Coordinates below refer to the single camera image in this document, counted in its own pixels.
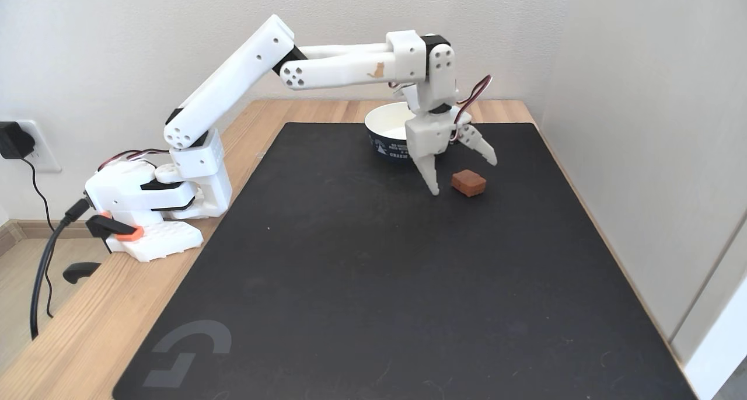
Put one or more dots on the brown block toy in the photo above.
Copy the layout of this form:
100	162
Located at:
468	182

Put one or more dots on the white paper bowl dark print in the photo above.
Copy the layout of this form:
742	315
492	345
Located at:
385	125

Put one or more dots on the black desk mat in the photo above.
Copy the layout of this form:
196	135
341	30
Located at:
408	283

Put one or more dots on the black orange table clamp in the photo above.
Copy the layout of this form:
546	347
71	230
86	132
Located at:
114	228

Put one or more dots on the black power adapter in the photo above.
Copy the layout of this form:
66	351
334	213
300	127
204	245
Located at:
13	140

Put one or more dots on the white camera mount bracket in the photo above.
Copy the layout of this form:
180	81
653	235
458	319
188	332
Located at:
409	99

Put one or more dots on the white wall outlet plate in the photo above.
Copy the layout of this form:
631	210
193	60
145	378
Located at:
46	155

